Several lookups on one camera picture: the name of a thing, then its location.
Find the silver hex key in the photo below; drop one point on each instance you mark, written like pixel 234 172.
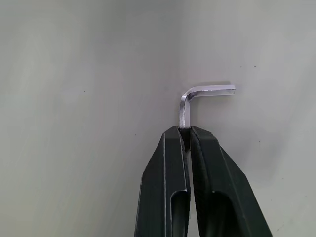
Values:
pixel 197 90

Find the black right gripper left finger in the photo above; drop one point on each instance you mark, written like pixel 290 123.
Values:
pixel 158 182

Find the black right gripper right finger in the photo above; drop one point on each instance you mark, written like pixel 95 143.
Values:
pixel 222 187

